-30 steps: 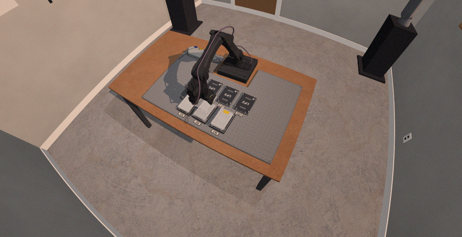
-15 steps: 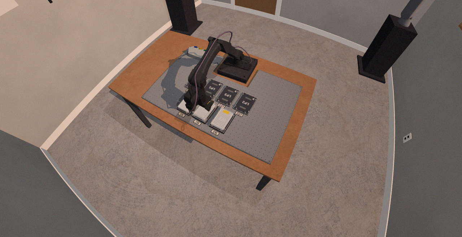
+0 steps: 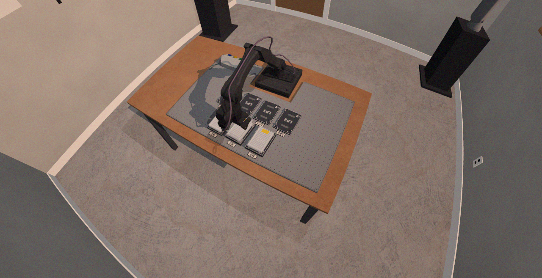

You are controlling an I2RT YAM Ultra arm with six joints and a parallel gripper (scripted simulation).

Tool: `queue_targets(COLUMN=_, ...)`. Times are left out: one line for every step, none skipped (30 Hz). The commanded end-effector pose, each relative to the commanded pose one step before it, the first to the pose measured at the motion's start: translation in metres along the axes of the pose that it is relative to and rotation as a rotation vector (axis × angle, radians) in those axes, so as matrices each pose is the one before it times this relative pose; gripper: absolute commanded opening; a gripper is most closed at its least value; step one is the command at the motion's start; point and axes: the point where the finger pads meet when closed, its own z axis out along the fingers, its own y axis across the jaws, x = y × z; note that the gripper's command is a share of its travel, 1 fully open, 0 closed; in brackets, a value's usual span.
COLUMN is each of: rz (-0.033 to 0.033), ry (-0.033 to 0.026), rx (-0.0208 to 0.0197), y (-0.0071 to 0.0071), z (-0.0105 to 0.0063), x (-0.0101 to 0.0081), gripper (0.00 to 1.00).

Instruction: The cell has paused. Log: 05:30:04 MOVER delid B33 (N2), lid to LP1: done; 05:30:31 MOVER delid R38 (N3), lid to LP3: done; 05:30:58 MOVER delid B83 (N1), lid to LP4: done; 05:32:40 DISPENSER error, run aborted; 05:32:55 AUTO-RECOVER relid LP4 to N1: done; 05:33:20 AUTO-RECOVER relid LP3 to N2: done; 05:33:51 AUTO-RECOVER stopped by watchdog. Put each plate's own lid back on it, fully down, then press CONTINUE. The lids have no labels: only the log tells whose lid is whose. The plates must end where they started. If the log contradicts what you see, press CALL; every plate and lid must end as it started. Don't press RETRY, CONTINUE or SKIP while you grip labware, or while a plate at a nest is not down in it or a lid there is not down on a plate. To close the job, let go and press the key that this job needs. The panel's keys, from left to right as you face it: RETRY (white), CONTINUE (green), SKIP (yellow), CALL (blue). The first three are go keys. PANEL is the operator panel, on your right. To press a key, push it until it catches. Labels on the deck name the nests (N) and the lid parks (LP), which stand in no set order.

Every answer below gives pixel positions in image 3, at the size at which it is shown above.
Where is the beige button panel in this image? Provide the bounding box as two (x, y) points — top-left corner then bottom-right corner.
(210, 54), (241, 71)

